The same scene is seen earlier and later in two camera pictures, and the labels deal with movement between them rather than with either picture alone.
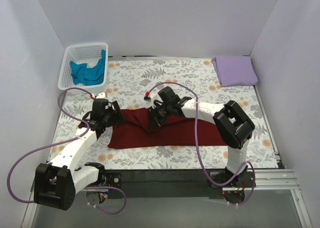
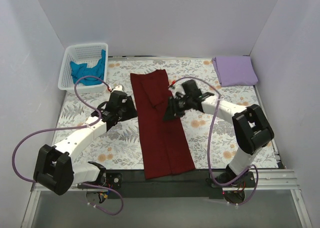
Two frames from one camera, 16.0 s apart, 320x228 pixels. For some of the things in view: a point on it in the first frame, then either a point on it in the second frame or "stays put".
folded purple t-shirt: x=235 y=70 stays put
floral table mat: x=167 y=113 stays put
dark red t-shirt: x=178 y=130 -> x=165 y=151
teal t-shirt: x=82 y=75 stays put
